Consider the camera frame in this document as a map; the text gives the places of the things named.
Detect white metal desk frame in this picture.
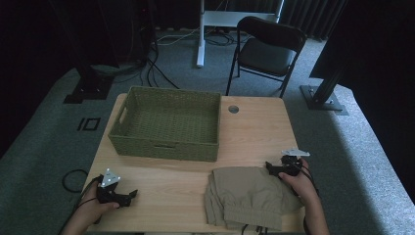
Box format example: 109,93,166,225
195,0,286,69

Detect person's right hand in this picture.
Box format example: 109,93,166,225
277,158,320,206

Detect khaki pants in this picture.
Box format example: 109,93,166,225
204,165,305,235

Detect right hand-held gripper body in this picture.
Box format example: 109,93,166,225
278,148,311,178

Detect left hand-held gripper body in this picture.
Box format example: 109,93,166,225
96,167,132,209

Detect white floor cable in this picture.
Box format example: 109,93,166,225
156,26,201,47

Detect black folding chair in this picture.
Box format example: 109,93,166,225
225,16,308,99

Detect dark equipment rack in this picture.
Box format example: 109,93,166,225
94,0,159,68

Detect black floor cable bundle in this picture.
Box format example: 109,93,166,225
138,27,181,91

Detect black cable loop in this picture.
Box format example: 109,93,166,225
61,168,89,194

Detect person's left hand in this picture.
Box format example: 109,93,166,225
75,181,120,227

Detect dark grey curtain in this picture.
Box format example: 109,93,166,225
279,0,348,42

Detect right hand-held gripper cable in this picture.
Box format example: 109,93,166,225
292,161,322,235

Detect left hand-held gripper cable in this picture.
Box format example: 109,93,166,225
58,175,105,235

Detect black metal stand with base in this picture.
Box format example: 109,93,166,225
300,63,349,117
63,63,115,105

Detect hand-held gripper cable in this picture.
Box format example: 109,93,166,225
292,161,322,235
58,175,105,235

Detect green woven basket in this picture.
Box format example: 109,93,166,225
108,85,222,164

